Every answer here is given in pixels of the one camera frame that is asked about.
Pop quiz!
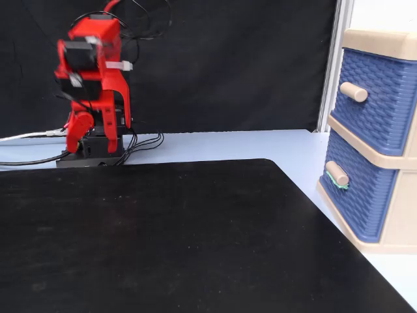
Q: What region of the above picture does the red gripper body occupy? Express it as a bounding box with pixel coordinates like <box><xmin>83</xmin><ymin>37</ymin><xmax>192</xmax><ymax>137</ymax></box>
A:
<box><xmin>53</xmin><ymin>65</ymin><xmax>110</xmax><ymax>113</ymax></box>

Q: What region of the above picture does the red fixed gripper finger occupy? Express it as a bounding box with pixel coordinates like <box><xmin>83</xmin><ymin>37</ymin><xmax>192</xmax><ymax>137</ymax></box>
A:
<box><xmin>99</xmin><ymin>107</ymin><xmax>119</xmax><ymax>154</ymax></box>

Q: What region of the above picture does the red pivoting gripper finger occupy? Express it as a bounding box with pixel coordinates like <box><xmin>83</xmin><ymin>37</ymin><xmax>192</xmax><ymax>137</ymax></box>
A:
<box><xmin>65</xmin><ymin>110</ymin><xmax>96</xmax><ymax>154</ymax></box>

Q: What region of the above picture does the blue drawer green-banded handle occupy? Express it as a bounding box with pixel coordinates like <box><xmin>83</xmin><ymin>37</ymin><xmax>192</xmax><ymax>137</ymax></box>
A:
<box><xmin>319</xmin><ymin>130</ymin><xmax>400</xmax><ymax>244</ymax></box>

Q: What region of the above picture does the beige plastic drawer cabinet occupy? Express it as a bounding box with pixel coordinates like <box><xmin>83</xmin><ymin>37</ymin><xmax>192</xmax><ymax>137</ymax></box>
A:
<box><xmin>315</xmin><ymin>28</ymin><xmax>417</xmax><ymax>254</ymax></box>

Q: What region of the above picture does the black rectangular mat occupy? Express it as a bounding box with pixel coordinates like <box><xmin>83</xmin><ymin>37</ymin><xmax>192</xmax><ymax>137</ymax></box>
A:
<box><xmin>0</xmin><ymin>158</ymin><xmax>416</xmax><ymax>313</ymax></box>

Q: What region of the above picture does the black cloth backdrop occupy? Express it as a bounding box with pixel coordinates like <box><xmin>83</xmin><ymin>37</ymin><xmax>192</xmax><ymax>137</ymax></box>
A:
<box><xmin>0</xmin><ymin>0</ymin><xmax>338</xmax><ymax>140</ymax></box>

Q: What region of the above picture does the green rubber band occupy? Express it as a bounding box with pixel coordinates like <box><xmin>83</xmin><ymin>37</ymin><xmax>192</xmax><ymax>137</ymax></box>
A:
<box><xmin>324</xmin><ymin>170</ymin><xmax>350</xmax><ymax>190</ymax></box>

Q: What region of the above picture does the black cable bundle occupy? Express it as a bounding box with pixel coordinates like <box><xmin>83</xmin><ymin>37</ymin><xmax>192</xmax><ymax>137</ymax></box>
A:
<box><xmin>113</xmin><ymin>128</ymin><xmax>165</xmax><ymax>166</ymax></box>

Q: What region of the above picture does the silver braided USB cable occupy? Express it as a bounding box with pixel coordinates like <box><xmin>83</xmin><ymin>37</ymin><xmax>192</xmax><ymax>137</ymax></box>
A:
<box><xmin>0</xmin><ymin>128</ymin><xmax>68</xmax><ymax>143</ymax></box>

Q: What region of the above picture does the aluminium frame post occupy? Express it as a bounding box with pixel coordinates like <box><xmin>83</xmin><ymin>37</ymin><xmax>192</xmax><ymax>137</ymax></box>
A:
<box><xmin>312</xmin><ymin>0</ymin><xmax>356</xmax><ymax>133</ymax></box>

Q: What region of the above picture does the blue drawer plain beige handle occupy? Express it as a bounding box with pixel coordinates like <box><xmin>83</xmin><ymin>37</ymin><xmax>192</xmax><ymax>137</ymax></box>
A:
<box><xmin>330</xmin><ymin>48</ymin><xmax>417</xmax><ymax>157</ymax></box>

